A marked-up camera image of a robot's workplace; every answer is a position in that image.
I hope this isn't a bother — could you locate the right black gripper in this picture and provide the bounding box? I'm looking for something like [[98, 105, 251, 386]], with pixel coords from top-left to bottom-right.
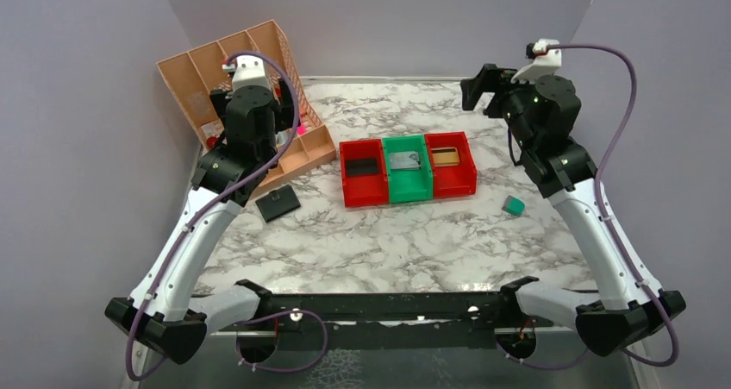
[[462, 63, 547, 153]]

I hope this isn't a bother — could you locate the black leather card holder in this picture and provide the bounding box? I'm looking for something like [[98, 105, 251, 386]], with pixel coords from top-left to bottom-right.
[[255, 185, 301, 223]]

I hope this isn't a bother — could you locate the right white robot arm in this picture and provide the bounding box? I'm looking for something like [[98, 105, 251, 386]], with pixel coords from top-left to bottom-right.
[[460, 64, 686, 356]]

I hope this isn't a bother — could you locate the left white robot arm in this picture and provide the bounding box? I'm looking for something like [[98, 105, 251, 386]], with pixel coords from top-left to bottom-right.
[[104, 79, 299, 365]]

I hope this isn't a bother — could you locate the gold card in bin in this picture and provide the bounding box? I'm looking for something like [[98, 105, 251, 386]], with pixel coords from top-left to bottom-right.
[[430, 147, 460, 167]]

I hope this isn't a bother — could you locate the black card in bin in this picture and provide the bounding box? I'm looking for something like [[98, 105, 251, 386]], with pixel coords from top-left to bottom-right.
[[345, 158, 380, 178]]

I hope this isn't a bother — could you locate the silver card in bin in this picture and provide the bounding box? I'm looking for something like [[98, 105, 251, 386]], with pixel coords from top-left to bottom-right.
[[388, 151, 422, 171]]

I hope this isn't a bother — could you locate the red and black stamp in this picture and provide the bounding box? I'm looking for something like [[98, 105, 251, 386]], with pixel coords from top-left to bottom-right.
[[205, 135, 220, 150]]

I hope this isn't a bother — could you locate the peach desk file organizer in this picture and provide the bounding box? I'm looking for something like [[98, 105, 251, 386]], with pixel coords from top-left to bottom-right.
[[158, 20, 335, 201]]

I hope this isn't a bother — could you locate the right red bin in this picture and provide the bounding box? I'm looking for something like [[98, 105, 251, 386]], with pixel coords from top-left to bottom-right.
[[424, 131, 478, 199]]

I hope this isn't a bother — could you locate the red bin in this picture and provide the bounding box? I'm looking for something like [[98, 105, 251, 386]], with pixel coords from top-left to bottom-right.
[[340, 139, 389, 208], [424, 131, 478, 199]]

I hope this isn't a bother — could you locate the teal eraser block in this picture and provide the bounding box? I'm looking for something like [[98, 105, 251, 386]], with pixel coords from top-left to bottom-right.
[[502, 196, 526, 216]]

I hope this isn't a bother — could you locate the left red bin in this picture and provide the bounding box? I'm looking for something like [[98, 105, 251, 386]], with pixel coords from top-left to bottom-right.
[[340, 139, 389, 208]]

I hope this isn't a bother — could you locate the green bin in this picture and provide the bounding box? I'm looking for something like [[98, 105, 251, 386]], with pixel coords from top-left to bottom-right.
[[382, 135, 434, 204]]

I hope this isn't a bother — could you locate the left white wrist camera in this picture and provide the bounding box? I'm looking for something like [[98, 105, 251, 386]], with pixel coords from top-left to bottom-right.
[[230, 55, 272, 91]]

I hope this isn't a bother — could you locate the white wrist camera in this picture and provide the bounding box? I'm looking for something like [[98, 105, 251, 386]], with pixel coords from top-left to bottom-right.
[[511, 39, 562, 84], [230, 55, 272, 91]]

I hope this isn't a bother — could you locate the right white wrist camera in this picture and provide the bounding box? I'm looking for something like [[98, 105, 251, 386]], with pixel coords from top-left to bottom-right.
[[511, 39, 562, 84]]

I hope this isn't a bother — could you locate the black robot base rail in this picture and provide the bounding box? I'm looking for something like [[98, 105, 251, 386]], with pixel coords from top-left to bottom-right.
[[216, 291, 555, 354]]

